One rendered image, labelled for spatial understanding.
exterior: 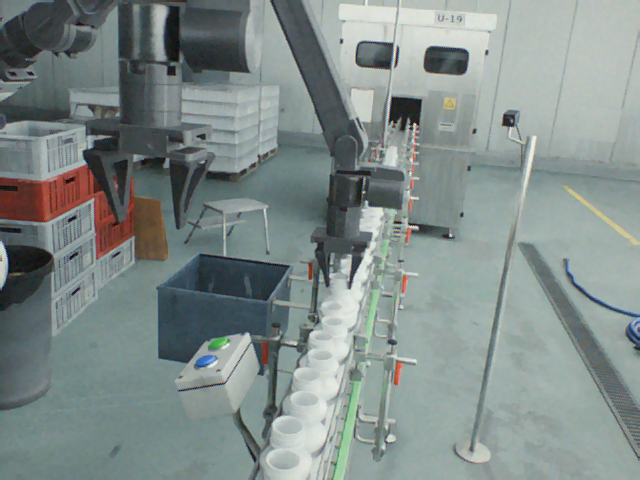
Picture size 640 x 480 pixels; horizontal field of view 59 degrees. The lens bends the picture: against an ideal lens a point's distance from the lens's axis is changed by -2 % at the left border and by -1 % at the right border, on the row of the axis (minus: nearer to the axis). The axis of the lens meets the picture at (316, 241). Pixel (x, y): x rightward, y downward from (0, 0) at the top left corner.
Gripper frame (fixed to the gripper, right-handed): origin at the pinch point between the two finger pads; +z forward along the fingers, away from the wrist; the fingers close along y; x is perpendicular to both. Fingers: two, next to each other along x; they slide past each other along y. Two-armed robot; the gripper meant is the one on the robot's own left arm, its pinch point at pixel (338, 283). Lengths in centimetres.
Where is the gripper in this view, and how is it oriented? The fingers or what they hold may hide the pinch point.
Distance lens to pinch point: 102.7
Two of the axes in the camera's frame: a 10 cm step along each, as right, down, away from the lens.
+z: -0.6, 9.6, 2.8
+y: -9.8, -1.0, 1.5
